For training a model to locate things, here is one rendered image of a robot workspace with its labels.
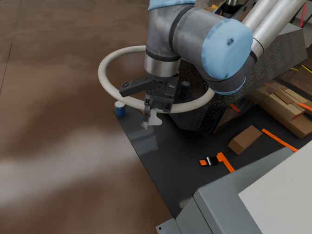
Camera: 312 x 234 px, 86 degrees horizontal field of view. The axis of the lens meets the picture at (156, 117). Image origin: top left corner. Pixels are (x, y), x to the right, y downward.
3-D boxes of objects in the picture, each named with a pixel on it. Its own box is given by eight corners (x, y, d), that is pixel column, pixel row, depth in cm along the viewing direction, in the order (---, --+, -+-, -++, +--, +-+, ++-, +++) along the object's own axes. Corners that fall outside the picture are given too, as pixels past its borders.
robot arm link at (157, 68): (141, 57, 38) (149, 42, 45) (140, 76, 42) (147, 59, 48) (180, 65, 38) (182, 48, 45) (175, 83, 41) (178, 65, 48)
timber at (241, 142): (237, 155, 153) (243, 148, 144) (227, 145, 159) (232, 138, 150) (256, 140, 166) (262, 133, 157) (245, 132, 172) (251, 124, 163)
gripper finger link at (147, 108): (147, 124, 51) (151, 99, 46) (142, 123, 51) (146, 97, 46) (149, 116, 55) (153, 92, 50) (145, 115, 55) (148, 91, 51)
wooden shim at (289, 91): (283, 91, 211) (284, 90, 210) (288, 89, 215) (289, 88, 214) (302, 104, 197) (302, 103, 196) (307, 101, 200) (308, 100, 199)
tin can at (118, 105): (125, 116, 176) (124, 107, 166) (115, 115, 175) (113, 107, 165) (126, 109, 182) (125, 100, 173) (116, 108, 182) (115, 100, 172)
